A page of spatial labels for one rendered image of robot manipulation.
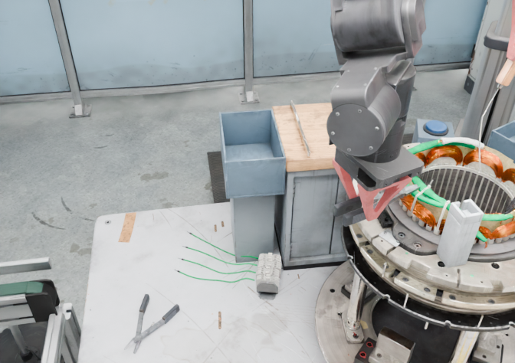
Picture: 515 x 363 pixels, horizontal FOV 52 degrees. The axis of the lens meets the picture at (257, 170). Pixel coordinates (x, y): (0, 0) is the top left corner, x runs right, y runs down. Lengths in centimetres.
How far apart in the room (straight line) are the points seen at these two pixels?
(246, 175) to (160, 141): 198
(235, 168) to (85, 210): 167
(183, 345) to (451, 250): 52
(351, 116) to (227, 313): 62
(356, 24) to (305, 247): 63
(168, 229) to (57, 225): 133
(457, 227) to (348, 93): 27
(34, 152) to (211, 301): 207
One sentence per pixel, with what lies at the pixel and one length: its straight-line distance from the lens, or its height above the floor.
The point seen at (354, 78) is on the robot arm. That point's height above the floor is 138.
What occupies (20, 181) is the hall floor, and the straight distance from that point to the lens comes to 281.
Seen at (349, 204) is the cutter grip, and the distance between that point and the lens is 67.
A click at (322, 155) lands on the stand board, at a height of 107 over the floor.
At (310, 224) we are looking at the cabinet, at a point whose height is 90.
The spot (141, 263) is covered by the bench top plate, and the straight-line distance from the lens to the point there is 115.
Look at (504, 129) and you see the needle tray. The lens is 112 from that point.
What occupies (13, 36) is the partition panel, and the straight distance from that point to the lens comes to 312.
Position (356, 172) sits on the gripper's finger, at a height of 124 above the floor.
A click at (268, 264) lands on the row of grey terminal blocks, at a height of 82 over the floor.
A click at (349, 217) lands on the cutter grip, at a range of 65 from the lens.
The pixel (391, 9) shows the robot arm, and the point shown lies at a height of 143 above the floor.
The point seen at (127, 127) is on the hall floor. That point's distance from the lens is 305.
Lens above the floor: 161
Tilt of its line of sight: 38 degrees down
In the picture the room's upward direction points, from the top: straight up
